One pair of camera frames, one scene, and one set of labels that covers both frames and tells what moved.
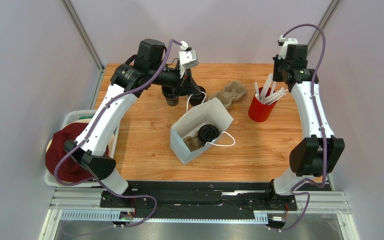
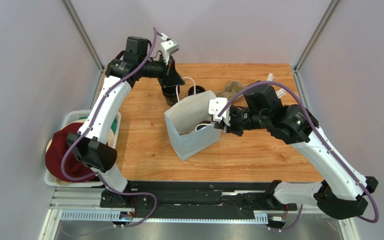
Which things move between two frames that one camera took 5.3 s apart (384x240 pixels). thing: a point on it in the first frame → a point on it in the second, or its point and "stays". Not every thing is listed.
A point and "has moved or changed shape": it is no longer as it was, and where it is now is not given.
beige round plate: x=111 y=150 stays
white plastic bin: x=115 y=140 stays
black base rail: x=164 y=200 stays
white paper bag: x=211 y=112 has moved or changed shape
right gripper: x=287 y=77 → x=230 y=121
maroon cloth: x=70 y=169 stays
